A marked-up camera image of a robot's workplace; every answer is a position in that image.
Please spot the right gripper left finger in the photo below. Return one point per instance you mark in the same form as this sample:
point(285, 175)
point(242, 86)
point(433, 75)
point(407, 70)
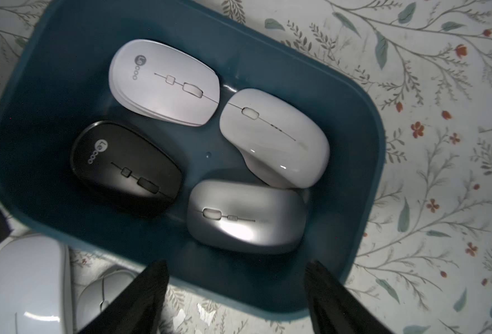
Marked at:
point(139, 307)

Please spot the black wireless mouse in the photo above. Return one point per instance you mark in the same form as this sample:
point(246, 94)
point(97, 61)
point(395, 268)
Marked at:
point(126, 168)

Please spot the silver ergonomic mouse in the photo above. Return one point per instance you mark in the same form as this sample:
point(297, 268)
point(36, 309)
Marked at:
point(246, 218)

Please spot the white Lecoo wireless mouse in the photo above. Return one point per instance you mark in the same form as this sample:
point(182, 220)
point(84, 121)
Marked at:
point(158, 81)

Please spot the teal plastic storage box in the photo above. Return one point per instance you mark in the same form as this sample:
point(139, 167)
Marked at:
point(60, 87)

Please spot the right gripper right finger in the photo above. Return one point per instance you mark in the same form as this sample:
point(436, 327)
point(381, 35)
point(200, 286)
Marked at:
point(332, 308)

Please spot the white ergonomic mouse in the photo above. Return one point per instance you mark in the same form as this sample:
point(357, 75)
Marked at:
point(280, 145)

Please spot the silver wireless mouse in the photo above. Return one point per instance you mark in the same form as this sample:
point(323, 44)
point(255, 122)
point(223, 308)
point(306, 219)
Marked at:
point(100, 293)

